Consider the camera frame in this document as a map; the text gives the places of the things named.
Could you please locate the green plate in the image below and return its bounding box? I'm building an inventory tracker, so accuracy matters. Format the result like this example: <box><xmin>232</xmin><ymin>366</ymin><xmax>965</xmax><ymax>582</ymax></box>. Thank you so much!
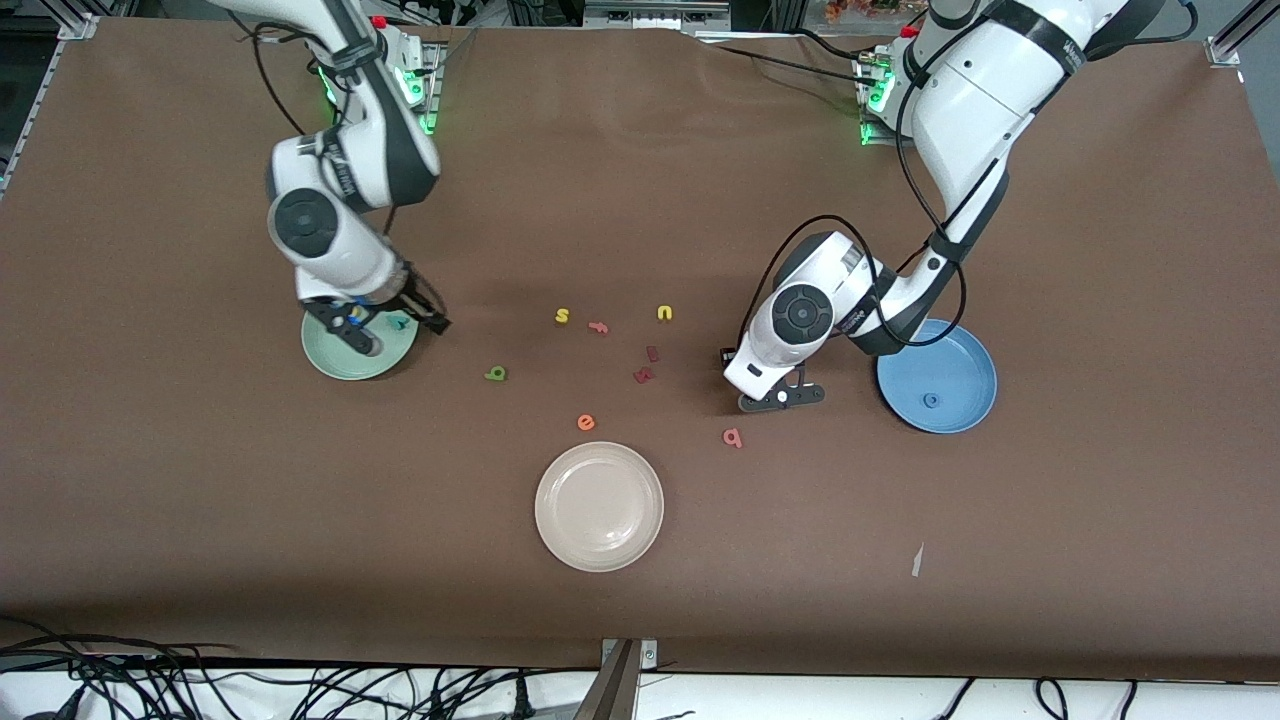
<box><xmin>301</xmin><ymin>298</ymin><xmax>420</xmax><ymax>382</ymax></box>

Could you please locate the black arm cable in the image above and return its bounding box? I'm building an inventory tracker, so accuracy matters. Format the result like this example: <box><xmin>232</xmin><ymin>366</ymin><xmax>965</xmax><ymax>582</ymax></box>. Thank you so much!
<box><xmin>738</xmin><ymin>0</ymin><xmax>1201</xmax><ymax>353</ymax></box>
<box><xmin>225</xmin><ymin>10</ymin><xmax>401</xmax><ymax>241</ymax></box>

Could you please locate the blue plate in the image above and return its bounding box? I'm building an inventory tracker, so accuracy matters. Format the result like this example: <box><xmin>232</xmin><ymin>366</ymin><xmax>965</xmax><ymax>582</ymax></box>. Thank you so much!
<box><xmin>876</xmin><ymin>318</ymin><xmax>999</xmax><ymax>435</ymax></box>

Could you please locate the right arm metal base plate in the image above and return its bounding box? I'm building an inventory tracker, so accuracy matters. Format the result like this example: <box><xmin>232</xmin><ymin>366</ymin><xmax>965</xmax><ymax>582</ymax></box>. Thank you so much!
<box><xmin>398</xmin><ymin>25</ymin><xmax>441</xmax><ymax>136</ymax></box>

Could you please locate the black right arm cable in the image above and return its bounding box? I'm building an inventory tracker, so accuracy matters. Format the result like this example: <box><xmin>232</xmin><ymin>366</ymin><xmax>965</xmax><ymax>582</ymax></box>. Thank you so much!
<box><xmin>225</xmin><ymin>10</ymin><xmax>401</xmax><ymax>241</ymax></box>

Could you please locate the black cable bundle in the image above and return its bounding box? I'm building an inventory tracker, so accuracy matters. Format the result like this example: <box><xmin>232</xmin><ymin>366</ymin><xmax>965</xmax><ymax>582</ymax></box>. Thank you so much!
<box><xmin>0</xmin><ymin>618</ymin><xmax>601</xmax><ymax>720</ymax></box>

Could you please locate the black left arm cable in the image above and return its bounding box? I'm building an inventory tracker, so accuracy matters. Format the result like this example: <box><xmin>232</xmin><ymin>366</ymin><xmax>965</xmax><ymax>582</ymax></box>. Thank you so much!
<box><xmin>738</xmin><ymin>0</ymin><xmax>1201</xmax><ymax>353</ymax></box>

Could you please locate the aluminium profile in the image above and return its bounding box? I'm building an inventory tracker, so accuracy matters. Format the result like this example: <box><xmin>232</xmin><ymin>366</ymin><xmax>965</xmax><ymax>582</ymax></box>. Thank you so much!
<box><xmin>1205</xmin><ymin>0</ymin><xmax>1280</xmax><ymax>69</ymax></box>
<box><xmin>0</xmin><ymin>12</ymin><xmax>101</xmax><ymax>191</ymax></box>

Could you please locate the beige plate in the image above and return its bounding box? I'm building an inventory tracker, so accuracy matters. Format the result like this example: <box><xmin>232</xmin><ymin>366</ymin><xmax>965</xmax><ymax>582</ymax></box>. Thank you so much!
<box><xmin>534</xmin><ymin>441</ymin><xmax>665</xmax><ymax>573</ymax></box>

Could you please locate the black cable on table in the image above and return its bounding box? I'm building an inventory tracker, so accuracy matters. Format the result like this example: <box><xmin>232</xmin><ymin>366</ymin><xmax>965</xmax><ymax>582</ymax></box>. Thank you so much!
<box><xmin>712</xmin><ymin>28</ymin><xmax>873</xmax><ymax>81</ymax></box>

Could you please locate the brown table cover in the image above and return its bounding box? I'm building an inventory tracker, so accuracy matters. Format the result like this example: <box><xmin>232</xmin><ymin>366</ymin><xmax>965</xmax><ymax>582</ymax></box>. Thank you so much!
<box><xmin>0</xmin><ymin>20</ymin><xmax>1280</xmax><ymax>683</ymax></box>

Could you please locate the grey angled bar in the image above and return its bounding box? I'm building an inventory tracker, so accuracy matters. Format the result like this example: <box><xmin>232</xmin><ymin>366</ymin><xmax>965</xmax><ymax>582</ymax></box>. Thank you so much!
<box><xmin>575</xmin><ymin>640</ymin><xmax>639</xmax><ymax>720</ymax></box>

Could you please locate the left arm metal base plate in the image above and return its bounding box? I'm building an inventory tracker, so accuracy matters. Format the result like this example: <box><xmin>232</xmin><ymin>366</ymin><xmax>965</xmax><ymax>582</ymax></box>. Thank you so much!
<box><xmin>856</xmin><ymin>50</ymin><xmax>903</xmax><ymax>148</ymax></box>

